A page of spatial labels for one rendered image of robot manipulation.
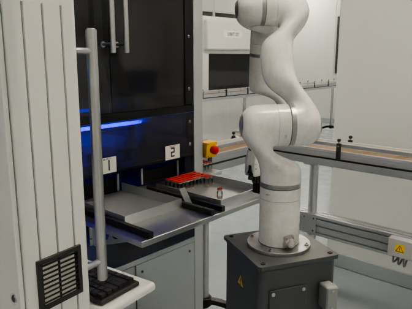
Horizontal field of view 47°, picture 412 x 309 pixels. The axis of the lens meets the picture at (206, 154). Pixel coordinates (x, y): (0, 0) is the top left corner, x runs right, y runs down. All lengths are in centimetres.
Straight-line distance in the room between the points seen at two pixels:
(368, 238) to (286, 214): 131
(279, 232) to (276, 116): 34
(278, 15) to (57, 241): 92
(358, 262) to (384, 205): 44
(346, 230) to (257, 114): 147
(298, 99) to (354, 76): 181
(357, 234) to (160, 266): 109
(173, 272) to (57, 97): 133
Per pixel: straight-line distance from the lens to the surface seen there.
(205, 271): 262
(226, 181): 202
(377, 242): 263
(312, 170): 271
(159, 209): 166
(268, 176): 137
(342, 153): 257
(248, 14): 152
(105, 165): 181
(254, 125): 132
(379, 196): 321
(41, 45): 101
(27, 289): 109
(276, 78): 141
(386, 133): 313
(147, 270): 208
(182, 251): 220
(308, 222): 279
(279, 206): 138
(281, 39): 146
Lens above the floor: 142
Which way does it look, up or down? 12 degrees down
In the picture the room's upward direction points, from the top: straight up
